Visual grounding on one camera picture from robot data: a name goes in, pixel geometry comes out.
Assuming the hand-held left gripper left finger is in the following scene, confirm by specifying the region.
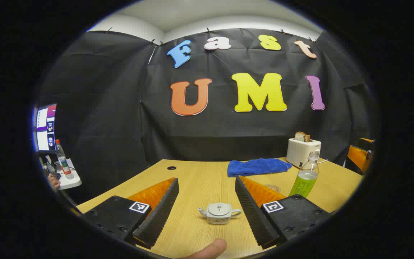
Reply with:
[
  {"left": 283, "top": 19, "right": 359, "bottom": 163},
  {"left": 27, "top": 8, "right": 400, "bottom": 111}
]
[{"left": 81, "top": 177, "right": 180, "bottom": 250}]

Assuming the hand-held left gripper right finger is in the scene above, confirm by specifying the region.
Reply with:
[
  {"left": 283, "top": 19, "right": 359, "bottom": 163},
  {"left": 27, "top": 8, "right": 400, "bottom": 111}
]
[{"left": 234, "top": 175, "right": 333, "bottom": 250}]

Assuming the white teacup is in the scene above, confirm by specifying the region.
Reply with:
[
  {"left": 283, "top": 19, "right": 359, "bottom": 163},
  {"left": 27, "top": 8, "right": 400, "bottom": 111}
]
[{"left": 198, "top": 203, "right": 242, "bottom": 225}]

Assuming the green label water bottle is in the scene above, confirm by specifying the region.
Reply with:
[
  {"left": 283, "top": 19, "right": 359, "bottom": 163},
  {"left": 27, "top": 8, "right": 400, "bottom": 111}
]
[{"left": 288, "top": 151, "right": 320, "bottom": 197}]

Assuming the clear bottle red cap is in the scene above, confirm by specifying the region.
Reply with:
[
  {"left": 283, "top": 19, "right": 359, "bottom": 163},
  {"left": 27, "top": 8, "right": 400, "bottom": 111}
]
[{"left": 55, "top": 139, "right": 74, "bottom": 180}]

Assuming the blue towel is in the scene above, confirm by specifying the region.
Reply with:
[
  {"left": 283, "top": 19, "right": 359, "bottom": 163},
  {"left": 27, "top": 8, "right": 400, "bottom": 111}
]
[{"left": 227, "top": 158, "right": 293, "bottom": 177}]

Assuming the white toaster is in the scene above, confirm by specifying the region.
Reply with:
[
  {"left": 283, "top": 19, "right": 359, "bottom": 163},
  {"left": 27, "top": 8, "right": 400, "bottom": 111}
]
[{"left": 286, "top": 138, "right": 322, "bottom": 169}]

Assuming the white side table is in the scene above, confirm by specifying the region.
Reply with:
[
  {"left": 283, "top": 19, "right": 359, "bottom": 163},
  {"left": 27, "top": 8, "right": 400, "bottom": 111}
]
[{"left": 43, "top": 158, "right": 82, "bottom": 190}]

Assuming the black backdrop cloth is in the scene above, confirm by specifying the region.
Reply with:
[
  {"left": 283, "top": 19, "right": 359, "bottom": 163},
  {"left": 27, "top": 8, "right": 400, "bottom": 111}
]
[{"left": 36, "top": 28, "right": 378, "bottom": 205}]

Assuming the computer monitor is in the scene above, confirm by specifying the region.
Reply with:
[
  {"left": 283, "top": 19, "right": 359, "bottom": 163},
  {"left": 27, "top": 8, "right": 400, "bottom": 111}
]
[{"left": 33, "top": 104, "right": 57, "bottom": 153}]

